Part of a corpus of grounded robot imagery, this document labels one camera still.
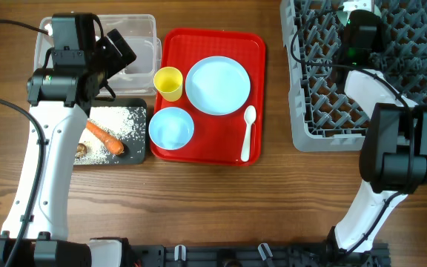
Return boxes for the white rice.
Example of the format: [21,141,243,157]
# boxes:
[74,106,148,164]

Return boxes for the orange carrot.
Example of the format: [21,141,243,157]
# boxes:
[86,121,125,156]

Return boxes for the light blue bowl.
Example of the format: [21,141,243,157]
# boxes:
[148,107,195,151]

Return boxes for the brown food scrap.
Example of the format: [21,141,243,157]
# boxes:
[75,143,87,159]

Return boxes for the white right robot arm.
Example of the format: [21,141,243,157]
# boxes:
[327,1,427,260]

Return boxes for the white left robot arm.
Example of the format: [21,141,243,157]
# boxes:
[0,13,136,266]

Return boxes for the clear plastic waste bin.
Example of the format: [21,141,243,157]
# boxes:
[34,13,160,98]

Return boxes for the black waste tray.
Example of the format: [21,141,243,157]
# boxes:
[73,97,148,166]

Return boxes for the grey dishwasher rack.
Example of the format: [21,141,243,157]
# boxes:
[279,0,427,152]

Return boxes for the yellow plastic cup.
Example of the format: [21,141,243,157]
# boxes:
[153,67,183,102]

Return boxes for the red plastic tray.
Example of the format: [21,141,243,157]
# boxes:
[150,28,265,166]

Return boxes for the light blue plate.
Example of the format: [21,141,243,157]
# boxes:
[185,56,251,116]

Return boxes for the white plastic spoon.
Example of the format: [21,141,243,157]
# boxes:
[240,105,256,162]

